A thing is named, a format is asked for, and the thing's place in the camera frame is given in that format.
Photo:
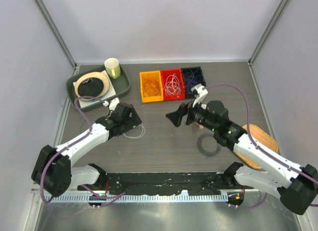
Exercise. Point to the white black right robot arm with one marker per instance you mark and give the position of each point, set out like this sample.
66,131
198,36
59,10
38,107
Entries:
294,185

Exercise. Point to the aluminium corner post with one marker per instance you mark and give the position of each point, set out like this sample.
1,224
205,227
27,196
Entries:
53,28
269,28

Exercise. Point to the orange woven mat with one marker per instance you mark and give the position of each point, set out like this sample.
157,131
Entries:
264,139

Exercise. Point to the cream yellow cup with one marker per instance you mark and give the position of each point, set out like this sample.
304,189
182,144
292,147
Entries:
112,67

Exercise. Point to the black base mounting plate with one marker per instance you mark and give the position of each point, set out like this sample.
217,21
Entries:
162,183

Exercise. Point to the beige wooden plate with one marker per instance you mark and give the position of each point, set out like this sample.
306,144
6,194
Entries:
98,75

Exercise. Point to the black round disc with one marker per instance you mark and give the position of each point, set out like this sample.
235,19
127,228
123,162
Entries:
90,87

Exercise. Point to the aluminium rail frame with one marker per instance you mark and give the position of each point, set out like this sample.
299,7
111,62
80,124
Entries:
98,197

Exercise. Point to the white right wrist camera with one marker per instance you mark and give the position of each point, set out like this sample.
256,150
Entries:
200,92

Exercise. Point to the aluminium corner post left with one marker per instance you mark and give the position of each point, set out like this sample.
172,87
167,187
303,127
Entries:
53,28

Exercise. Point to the black plastic bin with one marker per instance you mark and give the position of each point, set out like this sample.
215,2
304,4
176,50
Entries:
191,77

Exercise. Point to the yellow plastic bin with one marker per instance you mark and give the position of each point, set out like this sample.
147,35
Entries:
151,86

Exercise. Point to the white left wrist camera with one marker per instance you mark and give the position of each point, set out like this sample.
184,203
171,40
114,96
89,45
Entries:
113,103

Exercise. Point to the red plastic bin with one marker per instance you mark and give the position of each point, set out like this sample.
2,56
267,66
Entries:
172,84

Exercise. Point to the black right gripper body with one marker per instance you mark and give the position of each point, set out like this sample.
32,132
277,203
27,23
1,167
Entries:
197,114

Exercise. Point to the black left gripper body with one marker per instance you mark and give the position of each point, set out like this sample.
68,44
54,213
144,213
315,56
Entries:
126,125

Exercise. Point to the aluminium corner post right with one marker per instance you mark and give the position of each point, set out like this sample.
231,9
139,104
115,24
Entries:
269,28

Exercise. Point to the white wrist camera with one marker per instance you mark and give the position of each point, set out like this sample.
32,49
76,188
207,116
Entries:
200,92
113,103

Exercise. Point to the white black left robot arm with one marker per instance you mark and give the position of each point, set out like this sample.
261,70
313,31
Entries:
54,170

